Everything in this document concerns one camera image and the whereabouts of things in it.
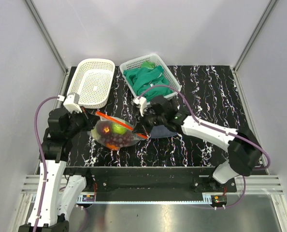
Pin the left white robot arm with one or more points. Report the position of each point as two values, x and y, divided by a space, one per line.
52 207

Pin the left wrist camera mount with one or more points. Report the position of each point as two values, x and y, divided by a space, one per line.
71 103

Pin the clear zip top bag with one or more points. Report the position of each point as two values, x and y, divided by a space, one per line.
114 133

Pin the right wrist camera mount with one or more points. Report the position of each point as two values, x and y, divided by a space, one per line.
141 104

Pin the left connector box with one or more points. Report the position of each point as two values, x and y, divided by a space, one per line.
88 197

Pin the connector box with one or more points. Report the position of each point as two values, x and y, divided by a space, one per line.
88 197
219 200

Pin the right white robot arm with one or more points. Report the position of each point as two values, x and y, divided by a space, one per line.
241 146

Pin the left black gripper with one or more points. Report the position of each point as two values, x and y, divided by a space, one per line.
90 120

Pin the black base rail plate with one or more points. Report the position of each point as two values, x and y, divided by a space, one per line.
150 184

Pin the purple fake grapes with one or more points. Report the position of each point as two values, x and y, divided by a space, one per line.
118 140

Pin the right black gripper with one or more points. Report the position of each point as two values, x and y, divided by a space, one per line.
141 126

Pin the grey folded towel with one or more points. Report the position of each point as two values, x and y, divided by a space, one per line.
161 131

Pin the green cloth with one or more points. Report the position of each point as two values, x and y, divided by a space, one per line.
147 75

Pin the green fake apple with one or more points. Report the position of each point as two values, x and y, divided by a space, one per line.
118 129

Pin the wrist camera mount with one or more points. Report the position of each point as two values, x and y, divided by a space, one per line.
71 103
141 104

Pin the white rectangular plastic basket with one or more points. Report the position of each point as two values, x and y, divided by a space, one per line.
136 63

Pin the orange fake fruit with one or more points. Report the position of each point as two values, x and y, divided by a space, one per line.
112 147

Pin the white oval perforated basket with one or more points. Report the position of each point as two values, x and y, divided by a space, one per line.
92 81

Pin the right connector box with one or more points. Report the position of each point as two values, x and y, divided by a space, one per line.
219 200

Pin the black marble pattern mat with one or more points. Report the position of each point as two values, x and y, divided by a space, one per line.
213 95

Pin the pale green fake cabbage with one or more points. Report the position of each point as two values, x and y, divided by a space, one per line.
94 134

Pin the dark red fake apple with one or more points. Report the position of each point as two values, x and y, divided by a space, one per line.
104 129

